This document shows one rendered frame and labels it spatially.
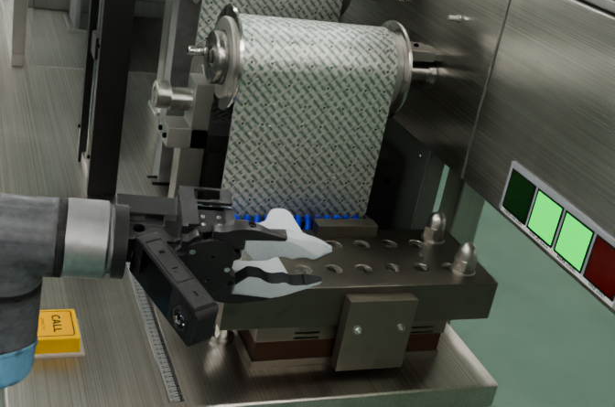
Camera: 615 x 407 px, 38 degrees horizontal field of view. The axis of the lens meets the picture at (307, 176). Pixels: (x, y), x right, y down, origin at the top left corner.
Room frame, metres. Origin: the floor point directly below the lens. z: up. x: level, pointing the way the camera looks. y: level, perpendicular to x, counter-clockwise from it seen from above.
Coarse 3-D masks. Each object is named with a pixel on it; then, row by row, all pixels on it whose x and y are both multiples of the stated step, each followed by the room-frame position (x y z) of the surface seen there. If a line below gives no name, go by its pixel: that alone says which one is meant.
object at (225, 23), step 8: (224, 16) 1.21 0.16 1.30; (224, 24) 1.21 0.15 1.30; (232, 24) 1.19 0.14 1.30; (232, 32) 1.17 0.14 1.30; (392, 32) 1.31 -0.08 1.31; (232, 40) 1.17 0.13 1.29; (232, 48) 1.16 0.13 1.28; (400, 48) 1.27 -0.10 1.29; (232, 56) 1.16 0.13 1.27; (400, 56) 1.26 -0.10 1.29; (232, 64) 1.15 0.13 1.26; (400, 64) 1.26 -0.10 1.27; (232, 72) 1.15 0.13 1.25; (400, 72) 1.26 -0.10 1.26; (224, 80) 1.17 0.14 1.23; (232, 80) 1.15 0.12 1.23; (400, 80) 1.25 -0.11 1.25; (216, 88) 1.21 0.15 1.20; (224, 88) 1.17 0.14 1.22; (224, 96) 1.17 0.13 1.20; (392, 96) 1.26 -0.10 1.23
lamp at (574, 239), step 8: (568, 216) 0.97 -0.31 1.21; (568, 224) 0.97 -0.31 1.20; (576, 224) 0.96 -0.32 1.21; (560, 232) 0.98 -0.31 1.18; (568, 232) 0.96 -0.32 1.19; (576, 232) 0.95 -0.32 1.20; (584, 232) 0.94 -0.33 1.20; (560, 240) 0.97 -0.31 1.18; (568, 240) 0.96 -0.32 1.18; (576, 240) 0.95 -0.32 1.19; (584, 240) 0.94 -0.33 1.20; (560, 248) 0.97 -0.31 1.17; (568, 248) 0.96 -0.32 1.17; (576, 248) 0.95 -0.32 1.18; (584, 248) 0.93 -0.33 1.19; (568, 256) 0.95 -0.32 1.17; (576, 256) 0.94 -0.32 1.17; (584, 256) 0.93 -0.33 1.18; (576, 264) 0.94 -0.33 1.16
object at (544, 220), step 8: (536, 200) 1.03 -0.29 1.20; (544, 200) 1.02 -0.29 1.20; (536, 208) 1.03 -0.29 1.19; (544, 208) 1.01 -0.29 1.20; (552, 208) 1.00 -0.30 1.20; (560, 208) 0.99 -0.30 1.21; (536, 216) 1.02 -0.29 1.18; (544, 216) 1.01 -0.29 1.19; (552, 216) 1.00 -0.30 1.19; (536, 224) 1.02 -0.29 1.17; (544, 224) 1.01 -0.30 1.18; (552, 224) 0.99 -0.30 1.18; (536, 232) 1.01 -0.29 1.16; (544, 232) 1.00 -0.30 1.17; (552, 232) 0.99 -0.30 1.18; (544, 240) 1.00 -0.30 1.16
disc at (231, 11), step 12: (228, 12) 1.22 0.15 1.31; (216, 24) 1.26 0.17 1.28; (240, 24) 1.17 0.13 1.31; (240, 36) 1.16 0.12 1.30; (240, 48) 1.15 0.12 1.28; (240, 60) 1.14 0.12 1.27; (240, 72) 1.14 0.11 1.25; (216, 96) 1.22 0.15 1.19; (228, 96) 1.16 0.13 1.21; (228, 108) 1.17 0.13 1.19
